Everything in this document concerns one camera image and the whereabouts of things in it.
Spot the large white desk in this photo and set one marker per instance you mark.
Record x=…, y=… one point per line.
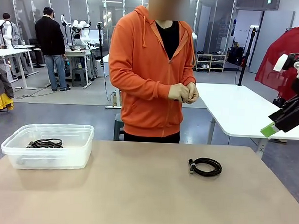
x=226, y=108

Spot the person's right hand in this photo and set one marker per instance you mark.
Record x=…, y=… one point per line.
x=178, y=92

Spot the yellow garment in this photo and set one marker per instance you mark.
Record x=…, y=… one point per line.
x=4, y=103

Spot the person's right forearm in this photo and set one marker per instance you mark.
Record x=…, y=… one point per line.
x=140, y=83

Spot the black bags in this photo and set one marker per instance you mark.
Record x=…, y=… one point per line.
x=235, y=56

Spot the grey workbench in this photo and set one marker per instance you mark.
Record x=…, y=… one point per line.
x=77, y=53

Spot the person's left forearm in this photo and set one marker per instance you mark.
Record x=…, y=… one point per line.
x=190, y=77

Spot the black tripod pole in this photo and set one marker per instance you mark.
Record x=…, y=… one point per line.
x=246, y=59

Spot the man in black jacket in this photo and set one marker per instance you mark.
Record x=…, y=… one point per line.
x=52, y=38

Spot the person in grey hoodie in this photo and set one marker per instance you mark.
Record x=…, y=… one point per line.
x=15, y=34

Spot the person's left hand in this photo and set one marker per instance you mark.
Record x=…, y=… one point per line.
x=194, y=95

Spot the clear plastic storage container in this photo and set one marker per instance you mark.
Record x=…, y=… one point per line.
x=50, y=159

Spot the red cape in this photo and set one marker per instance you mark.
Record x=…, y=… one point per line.
x=268, y=67

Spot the long white background table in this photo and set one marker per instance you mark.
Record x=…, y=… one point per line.
x=8, y=51

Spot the small white side table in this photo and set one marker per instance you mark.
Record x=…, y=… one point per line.
x=106, y=57

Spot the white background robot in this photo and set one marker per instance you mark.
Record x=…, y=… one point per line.
x=6, y=33
x=82, y=29

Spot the black camera tripod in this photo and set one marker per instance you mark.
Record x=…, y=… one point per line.
x=100, y=40

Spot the small black bag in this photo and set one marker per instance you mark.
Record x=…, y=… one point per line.
x=278, y=102

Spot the person in orange hoodie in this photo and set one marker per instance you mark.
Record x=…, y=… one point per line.
x=144, y=109

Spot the wooden shoe rack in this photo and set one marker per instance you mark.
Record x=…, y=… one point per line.
x=211, y=62

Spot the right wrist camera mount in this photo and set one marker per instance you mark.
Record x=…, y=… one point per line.
x=280, y=63

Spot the grey stool behind person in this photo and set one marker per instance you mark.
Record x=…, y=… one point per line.
x=118, y=125

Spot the grey plastic step stool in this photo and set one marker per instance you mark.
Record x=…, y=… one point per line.
x=79, y=76

